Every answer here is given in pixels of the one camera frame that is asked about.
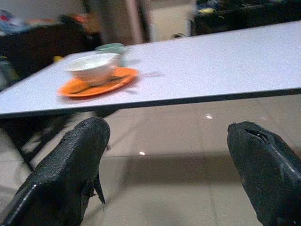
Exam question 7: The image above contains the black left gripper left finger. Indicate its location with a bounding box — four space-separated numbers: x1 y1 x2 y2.
0 116 111 226

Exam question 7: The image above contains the pale green cup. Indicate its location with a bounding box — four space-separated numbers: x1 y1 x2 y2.
95 43 129 68

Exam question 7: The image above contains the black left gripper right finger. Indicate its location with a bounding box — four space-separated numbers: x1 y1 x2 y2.
227 121 301 226

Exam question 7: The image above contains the black table frame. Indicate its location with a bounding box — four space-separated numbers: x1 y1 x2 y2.
0 110 78 171

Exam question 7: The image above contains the white ceramic bowl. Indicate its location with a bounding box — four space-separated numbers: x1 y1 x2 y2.
64 53 120 87

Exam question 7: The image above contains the orange round plate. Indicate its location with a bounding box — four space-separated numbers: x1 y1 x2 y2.
57 67 140 98

